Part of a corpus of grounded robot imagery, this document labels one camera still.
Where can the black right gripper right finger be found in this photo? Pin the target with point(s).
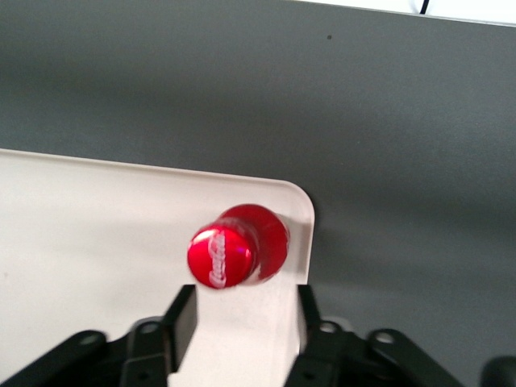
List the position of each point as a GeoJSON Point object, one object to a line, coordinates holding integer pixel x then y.
{"type": "Point", "coordinates": [322, 354]}

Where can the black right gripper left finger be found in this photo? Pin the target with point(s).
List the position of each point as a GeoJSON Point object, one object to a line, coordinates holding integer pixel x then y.
{"type": "Point", "coordinates": [177, 330]}

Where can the red coke bottle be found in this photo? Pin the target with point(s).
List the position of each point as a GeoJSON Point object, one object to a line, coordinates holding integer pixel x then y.
{"type": "Point", "coordinates": [221, 254]}

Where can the cream plastic tray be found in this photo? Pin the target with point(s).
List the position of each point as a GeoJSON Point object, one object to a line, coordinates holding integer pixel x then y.
{"type": "Point", "coordinates": [80, 221]}

